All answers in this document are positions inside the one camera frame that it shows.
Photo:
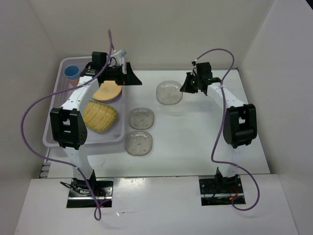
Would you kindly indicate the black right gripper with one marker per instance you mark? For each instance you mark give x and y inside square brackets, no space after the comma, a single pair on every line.
[186,87]

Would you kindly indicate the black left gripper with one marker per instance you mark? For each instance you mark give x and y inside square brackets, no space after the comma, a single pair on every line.
[127,79]

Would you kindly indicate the purple plastic plate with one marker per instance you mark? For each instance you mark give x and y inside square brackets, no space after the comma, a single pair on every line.
[112,99]

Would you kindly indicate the yellow plastic plate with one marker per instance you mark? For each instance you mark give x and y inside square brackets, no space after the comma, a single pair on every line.
[107,91]

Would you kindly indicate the clear glass dish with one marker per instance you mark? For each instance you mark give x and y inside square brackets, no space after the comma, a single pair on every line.
[138,143]
[141,118]
[168,92]

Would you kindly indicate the woven bamboo tray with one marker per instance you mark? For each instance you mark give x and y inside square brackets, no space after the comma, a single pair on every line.
[98,116]

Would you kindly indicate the pink plastic cup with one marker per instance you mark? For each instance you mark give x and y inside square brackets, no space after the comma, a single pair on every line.
[74,82]

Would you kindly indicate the blue plastic cup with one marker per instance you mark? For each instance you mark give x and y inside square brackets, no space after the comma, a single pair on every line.
[72,72]

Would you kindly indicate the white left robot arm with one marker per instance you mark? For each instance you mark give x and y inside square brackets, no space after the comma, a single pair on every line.
[69,130]

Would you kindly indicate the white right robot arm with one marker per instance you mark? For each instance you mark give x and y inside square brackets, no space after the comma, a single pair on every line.
[239,124]

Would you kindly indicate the translucent plastic bin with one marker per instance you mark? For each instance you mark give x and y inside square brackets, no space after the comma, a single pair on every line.
[113,134]

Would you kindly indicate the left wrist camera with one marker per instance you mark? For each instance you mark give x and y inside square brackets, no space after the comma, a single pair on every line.
[119,57]

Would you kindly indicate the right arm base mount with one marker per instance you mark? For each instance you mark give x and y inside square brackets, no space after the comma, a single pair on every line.
[211,195]

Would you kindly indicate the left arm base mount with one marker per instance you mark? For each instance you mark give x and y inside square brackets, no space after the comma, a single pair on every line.
[80,196]

